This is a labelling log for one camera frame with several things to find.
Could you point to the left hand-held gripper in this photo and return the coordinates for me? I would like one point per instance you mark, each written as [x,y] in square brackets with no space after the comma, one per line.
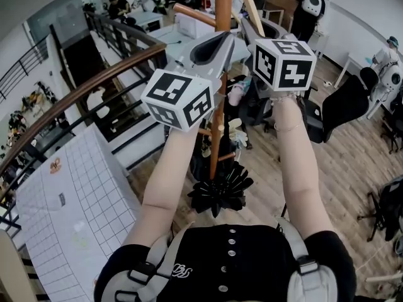
[176,96]

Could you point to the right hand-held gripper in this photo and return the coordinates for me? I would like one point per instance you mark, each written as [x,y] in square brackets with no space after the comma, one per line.
[283,64]

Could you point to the light wooden hanger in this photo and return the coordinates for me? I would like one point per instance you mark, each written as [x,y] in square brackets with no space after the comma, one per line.
[252,8]

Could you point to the brown wooden coat rack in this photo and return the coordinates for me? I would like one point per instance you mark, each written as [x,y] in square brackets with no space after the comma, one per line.
[222,5]

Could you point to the person's right forearm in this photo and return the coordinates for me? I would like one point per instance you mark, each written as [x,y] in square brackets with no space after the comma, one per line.
[299,175]

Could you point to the person's left forearm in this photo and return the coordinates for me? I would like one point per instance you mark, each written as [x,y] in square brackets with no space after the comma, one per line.
[167,184]

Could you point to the white box appliance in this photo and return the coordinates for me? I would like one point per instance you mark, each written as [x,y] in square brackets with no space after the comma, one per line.
[192,25]

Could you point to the white table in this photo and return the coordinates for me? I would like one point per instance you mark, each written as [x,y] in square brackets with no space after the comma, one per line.
[176,50]

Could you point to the black gooseneck microphone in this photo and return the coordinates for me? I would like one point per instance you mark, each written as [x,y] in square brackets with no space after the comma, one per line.
[173,42]

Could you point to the pastel plush bag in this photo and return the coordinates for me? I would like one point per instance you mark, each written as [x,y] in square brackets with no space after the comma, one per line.
[237,91]

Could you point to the white desk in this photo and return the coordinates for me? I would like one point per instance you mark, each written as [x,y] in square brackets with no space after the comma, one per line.
[349,64]
[321,42]

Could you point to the black office chair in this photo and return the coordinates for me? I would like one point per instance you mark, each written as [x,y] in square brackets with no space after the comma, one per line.
[390,206]
[343,105]
[258,112]

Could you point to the cream plush toy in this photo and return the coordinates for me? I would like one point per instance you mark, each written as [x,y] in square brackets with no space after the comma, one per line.
[239,134]

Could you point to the black railing with wooden handrail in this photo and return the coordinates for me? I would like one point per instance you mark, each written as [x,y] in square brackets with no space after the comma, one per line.
[94,80]

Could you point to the black gear stand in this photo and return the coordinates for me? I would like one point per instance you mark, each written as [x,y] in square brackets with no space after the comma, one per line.
[393,124]

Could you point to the table with grid tablecloth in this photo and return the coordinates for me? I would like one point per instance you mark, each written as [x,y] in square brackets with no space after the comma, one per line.
[78,206]

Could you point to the person's black shirt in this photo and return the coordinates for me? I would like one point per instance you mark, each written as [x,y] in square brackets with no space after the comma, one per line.
[233,275]

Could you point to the round wooden side table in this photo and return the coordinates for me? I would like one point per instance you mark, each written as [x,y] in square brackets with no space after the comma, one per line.
[11,272]

